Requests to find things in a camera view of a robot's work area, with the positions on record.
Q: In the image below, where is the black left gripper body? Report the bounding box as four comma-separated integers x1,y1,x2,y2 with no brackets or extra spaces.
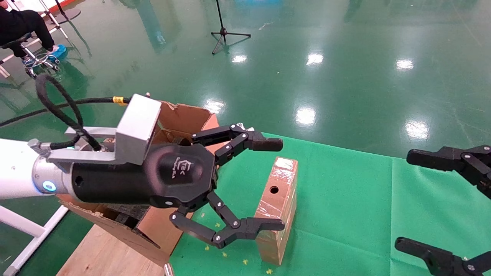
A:
71,144,220,210

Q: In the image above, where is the black chrome office stool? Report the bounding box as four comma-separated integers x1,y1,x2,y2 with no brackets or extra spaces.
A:
0,33,60,79

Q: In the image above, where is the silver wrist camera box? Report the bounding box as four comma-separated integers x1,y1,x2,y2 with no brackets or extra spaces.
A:
48,94,162,168

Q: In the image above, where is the black cable with yellow tag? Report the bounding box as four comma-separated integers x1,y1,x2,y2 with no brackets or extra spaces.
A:
0,96,131,128

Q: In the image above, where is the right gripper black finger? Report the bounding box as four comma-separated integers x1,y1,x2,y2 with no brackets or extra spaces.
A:
395,237,491,276
407,145,491,200

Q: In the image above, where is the green table mat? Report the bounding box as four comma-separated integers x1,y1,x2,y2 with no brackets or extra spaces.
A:
169,132,491,276

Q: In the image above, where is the seated person in black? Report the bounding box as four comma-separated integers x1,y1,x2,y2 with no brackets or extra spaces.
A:
0,7,68,66

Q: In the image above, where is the black braided cable loop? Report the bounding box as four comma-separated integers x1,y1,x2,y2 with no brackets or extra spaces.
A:
35,74,103,152

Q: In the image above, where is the large open cardboard carton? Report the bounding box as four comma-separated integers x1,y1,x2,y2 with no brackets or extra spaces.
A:
58,100,220,268

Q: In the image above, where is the black round-base stand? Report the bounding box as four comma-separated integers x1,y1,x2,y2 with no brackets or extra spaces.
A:
48,0,82,24

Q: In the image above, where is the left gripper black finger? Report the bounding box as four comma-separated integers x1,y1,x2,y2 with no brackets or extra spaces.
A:
170,192,286,250
191,123,284,168

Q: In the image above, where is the black tripod stand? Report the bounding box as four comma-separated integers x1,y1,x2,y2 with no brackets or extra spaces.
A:
211,0,252,55

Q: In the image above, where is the small taped cardboard box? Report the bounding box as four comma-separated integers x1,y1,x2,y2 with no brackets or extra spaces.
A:
255,156,298,266

